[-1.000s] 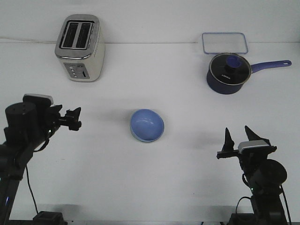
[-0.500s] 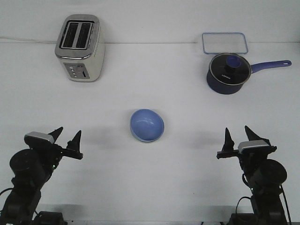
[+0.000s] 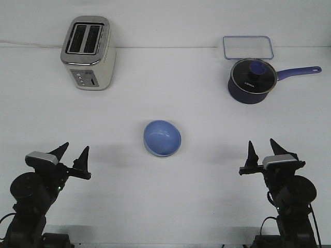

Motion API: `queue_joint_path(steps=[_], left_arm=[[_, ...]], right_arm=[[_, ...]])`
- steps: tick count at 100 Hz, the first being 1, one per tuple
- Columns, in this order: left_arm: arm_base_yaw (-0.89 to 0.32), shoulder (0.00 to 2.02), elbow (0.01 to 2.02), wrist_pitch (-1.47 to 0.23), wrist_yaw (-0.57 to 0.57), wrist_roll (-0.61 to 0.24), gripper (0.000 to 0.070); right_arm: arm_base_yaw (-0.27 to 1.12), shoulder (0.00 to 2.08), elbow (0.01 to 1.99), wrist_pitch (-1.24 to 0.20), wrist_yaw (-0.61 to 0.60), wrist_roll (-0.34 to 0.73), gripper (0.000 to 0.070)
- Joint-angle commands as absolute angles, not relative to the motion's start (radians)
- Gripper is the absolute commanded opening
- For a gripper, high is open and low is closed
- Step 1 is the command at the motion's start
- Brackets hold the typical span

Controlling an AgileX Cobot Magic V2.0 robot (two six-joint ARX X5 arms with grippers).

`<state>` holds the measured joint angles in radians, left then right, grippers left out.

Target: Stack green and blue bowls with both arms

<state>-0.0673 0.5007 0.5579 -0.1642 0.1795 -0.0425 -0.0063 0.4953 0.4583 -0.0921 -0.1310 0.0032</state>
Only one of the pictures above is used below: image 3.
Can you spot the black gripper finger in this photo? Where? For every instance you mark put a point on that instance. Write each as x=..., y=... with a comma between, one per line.
x=81, y=163
x=252, y=159
x=282, y=154
x=59, y=151

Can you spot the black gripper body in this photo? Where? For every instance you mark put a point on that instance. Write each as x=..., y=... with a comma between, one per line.
x=275, y=174
x=54, y=177

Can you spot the blue bowl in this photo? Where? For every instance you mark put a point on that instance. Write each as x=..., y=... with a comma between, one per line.
x=161, y=133

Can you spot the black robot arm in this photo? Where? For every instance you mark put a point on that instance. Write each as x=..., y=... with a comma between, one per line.
x=35, y=192
x=290, y=194

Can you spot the glass pot lid blue knob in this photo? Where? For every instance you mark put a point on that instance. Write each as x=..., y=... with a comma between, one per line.
x=254, y=76

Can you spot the silver two-slot toaster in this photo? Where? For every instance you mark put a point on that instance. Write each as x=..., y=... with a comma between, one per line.
x=88, y=52

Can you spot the clear blue-rimmed container lid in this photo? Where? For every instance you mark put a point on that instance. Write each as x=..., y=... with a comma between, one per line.
x=240, y=47

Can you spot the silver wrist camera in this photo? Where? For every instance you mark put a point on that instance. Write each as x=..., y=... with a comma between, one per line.
x=38, y=159
x=271, y=161

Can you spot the blue saucepan with handle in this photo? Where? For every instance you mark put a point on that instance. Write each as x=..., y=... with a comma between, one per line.
x=248, y=98

